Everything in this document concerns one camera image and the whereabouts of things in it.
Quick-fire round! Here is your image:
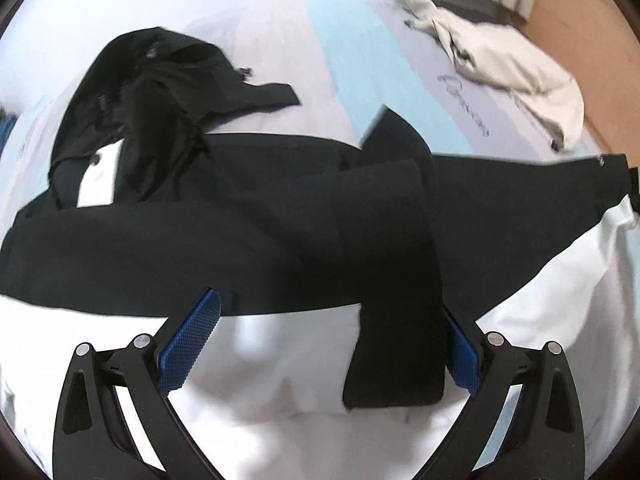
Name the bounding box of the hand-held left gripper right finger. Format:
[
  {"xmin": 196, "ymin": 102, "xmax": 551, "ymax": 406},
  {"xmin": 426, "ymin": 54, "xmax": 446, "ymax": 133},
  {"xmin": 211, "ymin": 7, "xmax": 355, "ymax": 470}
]
[{"xmin": 420, "ymin": 305, "xmax": 586, "ymax": 480}]

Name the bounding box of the black and white jacket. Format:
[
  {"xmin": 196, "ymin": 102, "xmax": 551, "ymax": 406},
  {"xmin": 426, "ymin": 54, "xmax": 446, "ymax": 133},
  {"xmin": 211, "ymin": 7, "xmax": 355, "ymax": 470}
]
[{"xmin": 0, "ymin": 25, "xmax": 640, "ymax": 480}]

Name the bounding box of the beige garment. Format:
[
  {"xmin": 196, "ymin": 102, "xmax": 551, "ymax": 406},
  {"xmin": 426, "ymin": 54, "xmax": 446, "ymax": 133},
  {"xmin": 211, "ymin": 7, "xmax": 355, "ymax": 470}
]
[{"xmin": 398, "ymin": 0, "xmax": 586, "ymax": 153}]

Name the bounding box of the striped bed sheet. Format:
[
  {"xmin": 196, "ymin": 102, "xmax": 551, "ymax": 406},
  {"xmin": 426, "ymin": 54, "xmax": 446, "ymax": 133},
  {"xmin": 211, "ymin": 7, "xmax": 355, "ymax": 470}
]
[{"xmin": 0, "ymin": 0, "xmax": 640, "ymax": 480}]

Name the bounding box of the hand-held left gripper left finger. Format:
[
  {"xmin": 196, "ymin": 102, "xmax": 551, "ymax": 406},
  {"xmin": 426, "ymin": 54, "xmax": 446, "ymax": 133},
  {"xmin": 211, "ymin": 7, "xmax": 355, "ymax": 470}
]
[{"xmin": 52, "ymin": 287, "xmax": 237, "ymax": 480}]

